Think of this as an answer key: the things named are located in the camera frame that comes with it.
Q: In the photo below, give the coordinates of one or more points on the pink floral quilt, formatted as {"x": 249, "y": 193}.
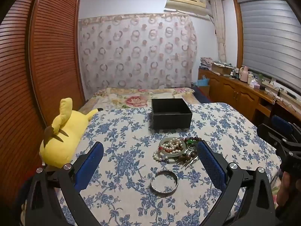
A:
{"x": 131, "y": 97}

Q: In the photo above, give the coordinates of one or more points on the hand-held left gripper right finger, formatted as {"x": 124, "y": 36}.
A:
{"x": 209, "y": 164}

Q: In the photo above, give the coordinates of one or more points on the wooden sideboard cabinet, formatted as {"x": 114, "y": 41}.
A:
{"x": 237, "y": 95}

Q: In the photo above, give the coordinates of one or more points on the pale jade bangle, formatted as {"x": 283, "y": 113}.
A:
{"x": 178, "y": 155}

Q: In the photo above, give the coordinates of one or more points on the stack of folded fabrics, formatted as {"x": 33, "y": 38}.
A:
{"x": 205, "y": 62}

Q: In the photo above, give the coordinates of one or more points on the grey window blind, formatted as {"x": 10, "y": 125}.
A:
{"x": 270, "y": 37}

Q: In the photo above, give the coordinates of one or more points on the cream tied side curtain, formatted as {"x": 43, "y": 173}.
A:
{"x": 218, "y": 28}

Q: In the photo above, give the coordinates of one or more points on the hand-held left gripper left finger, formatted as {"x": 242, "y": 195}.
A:
{"x": 90, "y": 164}

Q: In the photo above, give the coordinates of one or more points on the white wall air conditioner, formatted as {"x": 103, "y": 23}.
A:
{"x": 185, "y": 1}

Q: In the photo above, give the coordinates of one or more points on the yellow plush toy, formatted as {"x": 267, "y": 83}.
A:
{"x": 65, "y": 131}

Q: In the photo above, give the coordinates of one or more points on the silver rhinestone bangle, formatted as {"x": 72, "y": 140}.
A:
{"x": 164, "y": 172}

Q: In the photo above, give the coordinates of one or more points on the person's right hand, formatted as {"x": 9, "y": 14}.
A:
{"x": 289, "y": 190}

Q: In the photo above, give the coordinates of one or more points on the brown louvered wooden wardrobe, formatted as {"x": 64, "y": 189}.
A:
{"x": 47, "y": 63}

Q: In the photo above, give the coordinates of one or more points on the flat cardboard box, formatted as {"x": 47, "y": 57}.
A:
{"x": 221, "y": 68}

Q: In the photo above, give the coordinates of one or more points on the pink tissue box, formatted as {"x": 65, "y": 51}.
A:
{"x": 254, "y": 84}

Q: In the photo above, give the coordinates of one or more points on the blue plastic bag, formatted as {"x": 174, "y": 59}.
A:
{"x": 201, "y": 82}

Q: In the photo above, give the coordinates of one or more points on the pink thermos bottle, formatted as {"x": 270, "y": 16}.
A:
{"x": 244, "y": 74}

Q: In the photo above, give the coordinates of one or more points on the blue floral bedsheet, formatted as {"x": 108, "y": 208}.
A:
{"x": 131, "y": 146}

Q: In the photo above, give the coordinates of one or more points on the silver metal hair clips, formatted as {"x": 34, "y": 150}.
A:
{"x": 188, "y": 163}

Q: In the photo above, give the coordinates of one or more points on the black square box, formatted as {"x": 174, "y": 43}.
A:
{"x": 170, "y": 116}

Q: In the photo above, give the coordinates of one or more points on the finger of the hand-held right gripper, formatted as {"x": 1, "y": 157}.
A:
{"x": 282, "y": 123}
{"x": 268, "y": 131}

